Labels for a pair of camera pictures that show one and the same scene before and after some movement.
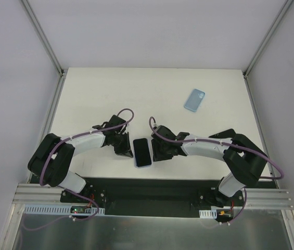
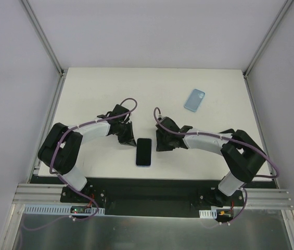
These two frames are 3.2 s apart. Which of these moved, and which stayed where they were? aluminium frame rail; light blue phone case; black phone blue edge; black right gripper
Moved: black right gripper
Stayed: aluminium frame rail; black phone blue edge; light blue phone case
